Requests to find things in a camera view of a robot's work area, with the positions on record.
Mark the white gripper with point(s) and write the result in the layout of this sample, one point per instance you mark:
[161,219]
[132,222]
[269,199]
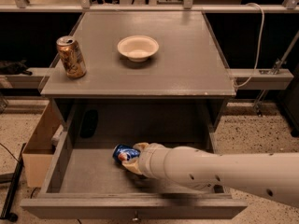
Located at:
[149,160]

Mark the blue pepsi can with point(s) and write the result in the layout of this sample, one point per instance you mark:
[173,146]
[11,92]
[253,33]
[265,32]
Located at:
[123,153]

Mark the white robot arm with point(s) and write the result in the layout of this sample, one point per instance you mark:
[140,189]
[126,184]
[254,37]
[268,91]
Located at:
[273,176]

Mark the open grey top drawer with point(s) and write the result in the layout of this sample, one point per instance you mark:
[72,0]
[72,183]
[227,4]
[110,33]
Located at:
[84,182]

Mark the grey cabinet with counter top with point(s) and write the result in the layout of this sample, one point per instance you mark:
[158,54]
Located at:
[128,119]

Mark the gold soda can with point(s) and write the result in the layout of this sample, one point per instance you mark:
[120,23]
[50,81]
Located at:
[71,56]

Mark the cardboard box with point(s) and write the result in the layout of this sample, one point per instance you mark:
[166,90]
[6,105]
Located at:
[38,152]

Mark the white paper bowl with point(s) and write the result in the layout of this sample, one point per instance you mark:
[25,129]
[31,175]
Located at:
[138,48]

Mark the black floor stand bar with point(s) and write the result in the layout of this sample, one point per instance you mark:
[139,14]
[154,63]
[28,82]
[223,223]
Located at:
[13,180]

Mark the metal rail frame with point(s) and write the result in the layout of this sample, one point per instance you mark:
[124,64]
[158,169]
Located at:
[149,3]

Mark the black object on rail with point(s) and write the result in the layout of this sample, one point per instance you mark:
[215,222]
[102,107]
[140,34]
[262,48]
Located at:
[14,68]

